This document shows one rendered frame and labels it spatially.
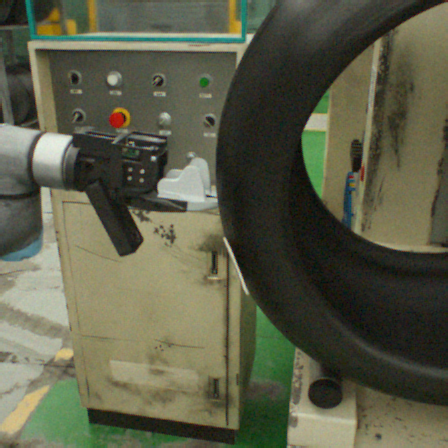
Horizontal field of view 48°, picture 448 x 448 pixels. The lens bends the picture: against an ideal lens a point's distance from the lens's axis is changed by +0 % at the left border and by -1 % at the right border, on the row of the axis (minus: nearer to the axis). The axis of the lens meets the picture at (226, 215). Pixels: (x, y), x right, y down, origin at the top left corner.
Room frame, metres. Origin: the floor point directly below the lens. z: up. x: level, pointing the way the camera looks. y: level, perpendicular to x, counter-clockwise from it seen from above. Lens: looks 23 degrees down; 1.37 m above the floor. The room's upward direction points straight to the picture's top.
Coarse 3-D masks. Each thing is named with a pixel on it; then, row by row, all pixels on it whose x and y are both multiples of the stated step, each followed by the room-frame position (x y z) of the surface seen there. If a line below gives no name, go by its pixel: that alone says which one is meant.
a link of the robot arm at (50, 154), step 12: (48, 132) 0.67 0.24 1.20; (48, 144) 0.64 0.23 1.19; (60, 144) 0.64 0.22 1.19; (36, 156) 0.63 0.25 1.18; (48, 156) 0.63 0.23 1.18; (60, 156) 0.63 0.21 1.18; (36, 168) 0.63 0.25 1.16; (48, 168) 0.63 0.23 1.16; (60, 168) 0.63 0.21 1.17; (36, 180) 0.64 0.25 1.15; (48, 180) 0.63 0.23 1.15; (60, 180) 0.63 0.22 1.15
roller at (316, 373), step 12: (312, 360) 0.56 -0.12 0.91; (312, 372) 0.53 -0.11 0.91; (324, 372) 0.52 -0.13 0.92; (312, 384) 0.51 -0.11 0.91; (324, 384) 0.50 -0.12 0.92; (336, 384) 0.51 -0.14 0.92; (312, 396) 0.51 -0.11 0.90; (324, 396) 0.50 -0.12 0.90; (336, 396) 0.50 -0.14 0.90; (324, 408) 0.50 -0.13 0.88
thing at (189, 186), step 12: (192, 168) 0.61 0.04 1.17; (168, 180) 0.61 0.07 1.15; (180, 180) 0.61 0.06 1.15; (192, 180) 0.61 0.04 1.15; (168, 192) 0.61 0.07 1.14; (180, 192) 0.61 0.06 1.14; (192, 192) 0.61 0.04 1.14; (204, 192) 0.61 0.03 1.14; (192, 204) 0.60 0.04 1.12; (204, 204) 0.60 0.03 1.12; (216, 204) 0.61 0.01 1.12
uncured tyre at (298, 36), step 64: (320, 0) 0.50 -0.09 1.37; (384, 0) 0.47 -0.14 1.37; (256, 64) 0.52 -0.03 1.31; (320, 64) 0.48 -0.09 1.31; (256, 128) 0.50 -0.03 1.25; (256, 192) 0.49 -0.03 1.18; (256, 256) 0.50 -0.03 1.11; (320, 256) 0.73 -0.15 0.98; (384, 256) 0.73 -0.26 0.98; (320, 320) 0.48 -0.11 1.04; (384, 320) 0.65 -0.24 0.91; (384, 384) 0.47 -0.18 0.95
